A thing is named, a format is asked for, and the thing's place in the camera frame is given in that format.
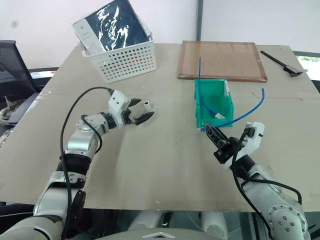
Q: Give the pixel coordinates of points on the grey vertical pole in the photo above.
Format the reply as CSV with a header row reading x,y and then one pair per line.
x,y
199,20

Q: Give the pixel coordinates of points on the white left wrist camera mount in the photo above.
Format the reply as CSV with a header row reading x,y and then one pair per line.
x,y
117,103

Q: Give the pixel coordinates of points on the dark glossy packet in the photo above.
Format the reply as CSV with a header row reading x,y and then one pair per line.
x,y
117,22

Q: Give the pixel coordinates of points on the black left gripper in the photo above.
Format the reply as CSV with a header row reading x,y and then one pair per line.
x,y
128,118

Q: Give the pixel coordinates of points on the white box with red mark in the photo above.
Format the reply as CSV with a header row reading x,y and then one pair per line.
x,y
86,33

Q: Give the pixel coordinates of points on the silver robot torso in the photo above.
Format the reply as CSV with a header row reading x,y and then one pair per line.
x,y
160,233

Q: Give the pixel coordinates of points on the white perforated plastic basket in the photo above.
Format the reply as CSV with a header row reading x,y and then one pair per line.
x,y
130,62

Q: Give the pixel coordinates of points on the grey patterned cloth bundle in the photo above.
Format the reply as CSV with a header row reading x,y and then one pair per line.
x,y
6,111

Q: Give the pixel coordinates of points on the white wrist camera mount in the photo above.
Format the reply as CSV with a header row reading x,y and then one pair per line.
x,y
255,140
117,103

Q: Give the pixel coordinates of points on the black caliper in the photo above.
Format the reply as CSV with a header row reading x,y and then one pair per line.
x,y
280,62

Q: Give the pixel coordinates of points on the wooden framed board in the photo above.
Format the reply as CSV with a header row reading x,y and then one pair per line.
x,y
222,60

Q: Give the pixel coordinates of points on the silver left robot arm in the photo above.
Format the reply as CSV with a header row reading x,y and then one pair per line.
x,y
80,142

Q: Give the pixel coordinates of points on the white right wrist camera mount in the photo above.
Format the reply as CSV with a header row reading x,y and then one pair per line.
x,y
255,140

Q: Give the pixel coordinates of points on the black mesh office chair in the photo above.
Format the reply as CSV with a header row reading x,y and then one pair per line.
x,y
12,65

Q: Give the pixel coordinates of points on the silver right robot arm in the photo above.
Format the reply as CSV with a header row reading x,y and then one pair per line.
x,y
262,185

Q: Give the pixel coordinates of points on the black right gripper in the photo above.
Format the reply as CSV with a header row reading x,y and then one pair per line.
x,y
225,151

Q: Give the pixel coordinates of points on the grey rounded shape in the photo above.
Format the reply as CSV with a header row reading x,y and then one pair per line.
x,y
213,221

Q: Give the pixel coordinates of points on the green plastic bin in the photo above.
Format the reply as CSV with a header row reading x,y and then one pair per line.
x,y
215,100

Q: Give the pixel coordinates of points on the beige cardboard table cover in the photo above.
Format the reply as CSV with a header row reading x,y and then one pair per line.
x,y
155,165

